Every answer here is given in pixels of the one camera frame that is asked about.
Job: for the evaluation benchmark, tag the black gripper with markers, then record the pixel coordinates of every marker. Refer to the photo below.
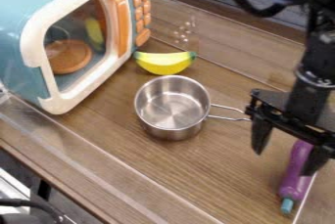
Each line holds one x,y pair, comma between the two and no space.
268,114

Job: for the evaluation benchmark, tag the purple toy eggplant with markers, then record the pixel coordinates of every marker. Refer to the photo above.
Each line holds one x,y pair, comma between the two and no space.
293,185

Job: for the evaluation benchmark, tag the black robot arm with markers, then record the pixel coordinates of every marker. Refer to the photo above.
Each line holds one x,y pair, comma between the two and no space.
300,112

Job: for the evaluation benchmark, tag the yellow toy banana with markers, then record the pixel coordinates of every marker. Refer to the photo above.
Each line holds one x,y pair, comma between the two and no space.
165,63

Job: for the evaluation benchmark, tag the orange microwave turntable plate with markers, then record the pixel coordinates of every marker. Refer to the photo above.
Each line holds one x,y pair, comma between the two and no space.
68,55

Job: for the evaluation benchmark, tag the blue toy microwave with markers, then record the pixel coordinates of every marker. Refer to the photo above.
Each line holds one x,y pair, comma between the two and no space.
112,26

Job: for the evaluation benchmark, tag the silver pot with handle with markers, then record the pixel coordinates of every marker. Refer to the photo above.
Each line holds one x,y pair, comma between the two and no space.
173,104

